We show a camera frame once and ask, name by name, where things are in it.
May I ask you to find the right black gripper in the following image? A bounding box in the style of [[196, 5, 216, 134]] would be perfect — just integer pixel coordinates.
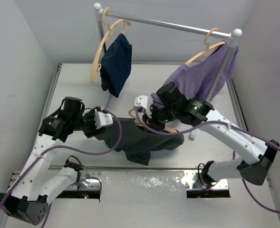
[[142, 103, 177, 131]]

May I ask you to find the beige plastic hanger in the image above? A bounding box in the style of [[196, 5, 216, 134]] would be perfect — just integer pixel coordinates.
[[127, 108, 178, 133]]

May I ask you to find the dark grey t shirt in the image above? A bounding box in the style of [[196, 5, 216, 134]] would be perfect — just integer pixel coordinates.
[[92, 117, 185, 166]]

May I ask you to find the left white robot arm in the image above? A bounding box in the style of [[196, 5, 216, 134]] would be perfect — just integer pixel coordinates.
[[0, 97, 113, 225]]

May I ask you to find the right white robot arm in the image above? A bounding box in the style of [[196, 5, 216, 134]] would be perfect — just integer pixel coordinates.
[[142, 83, 279, 187]]

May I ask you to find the beige hanger with navy garment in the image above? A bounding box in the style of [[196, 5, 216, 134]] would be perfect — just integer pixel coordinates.
[[90, 3, 131, 84]]

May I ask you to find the purple t shirt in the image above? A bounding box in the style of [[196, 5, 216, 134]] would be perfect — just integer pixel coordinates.
[[164, 44, 239, 101]]

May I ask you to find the beige hanger with purple shirt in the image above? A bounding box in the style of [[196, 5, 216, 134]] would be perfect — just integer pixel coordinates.
[[185, 27, 225, 65]]

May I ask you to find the navy blue garment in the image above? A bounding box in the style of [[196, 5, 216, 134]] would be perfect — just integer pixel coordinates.
[[100, 34, 132, 98]]

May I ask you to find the white metal clothes rack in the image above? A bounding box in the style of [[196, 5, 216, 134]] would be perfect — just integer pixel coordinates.
[[97, 10, 242, 136]]

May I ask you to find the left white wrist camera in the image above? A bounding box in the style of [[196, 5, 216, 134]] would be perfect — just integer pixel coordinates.
[[95, 111, 113, 129]]

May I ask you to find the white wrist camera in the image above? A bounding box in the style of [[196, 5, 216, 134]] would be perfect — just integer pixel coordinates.
[[95, 111, 113, 129], [134, 95, 153, 118]]

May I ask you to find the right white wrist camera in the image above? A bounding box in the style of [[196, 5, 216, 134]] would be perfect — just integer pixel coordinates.
[[134, 95, 153, 118]]

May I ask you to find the black thin cable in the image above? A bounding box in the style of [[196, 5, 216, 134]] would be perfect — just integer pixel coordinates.
[[64, 156, 85, 171]]

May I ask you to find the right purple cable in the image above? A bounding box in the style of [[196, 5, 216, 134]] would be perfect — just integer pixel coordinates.
[[135, 106, 280, 214]]

